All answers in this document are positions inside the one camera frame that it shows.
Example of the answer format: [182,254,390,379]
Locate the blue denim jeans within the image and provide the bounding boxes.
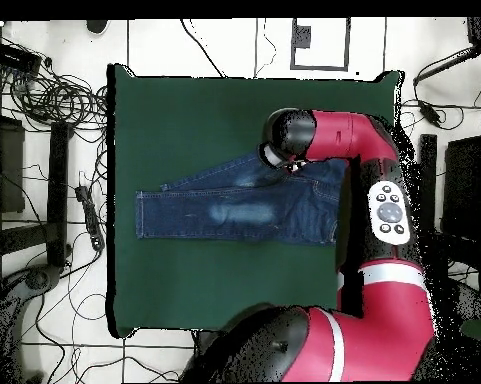
[134,150,351,246]

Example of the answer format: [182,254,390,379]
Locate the dark flat panel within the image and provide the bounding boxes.
[439,134,481,241]
[0,113,26,215]

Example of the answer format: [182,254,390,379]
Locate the dark green table cloth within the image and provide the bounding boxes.
[106,63,403,340]

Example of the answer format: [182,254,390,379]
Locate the small grey box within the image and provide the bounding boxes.
[292,24,312,49]

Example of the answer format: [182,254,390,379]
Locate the black stand beam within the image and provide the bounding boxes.
[417,133,439,241]
[45,120,71,269]

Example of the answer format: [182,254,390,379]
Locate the black power adapter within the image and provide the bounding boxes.
[417,99,443,128]

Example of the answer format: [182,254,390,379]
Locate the black power strip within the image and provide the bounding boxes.
[74,184,106,252]

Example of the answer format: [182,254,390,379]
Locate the small dark oval object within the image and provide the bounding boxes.
[85,19,110,36]

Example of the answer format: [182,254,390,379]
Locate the dark grey tripod base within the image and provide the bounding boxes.
[0,263,63,383]

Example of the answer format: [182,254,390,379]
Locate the black electronics box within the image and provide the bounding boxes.
[0,40,43,74]

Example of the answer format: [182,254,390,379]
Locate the grey rectangular frame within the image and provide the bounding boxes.
[289,17,351,73]

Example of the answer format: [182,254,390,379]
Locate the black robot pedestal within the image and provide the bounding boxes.
[193,329,225,361]

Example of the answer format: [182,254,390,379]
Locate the tangled black cable coil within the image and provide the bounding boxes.
[7,67,109,133]

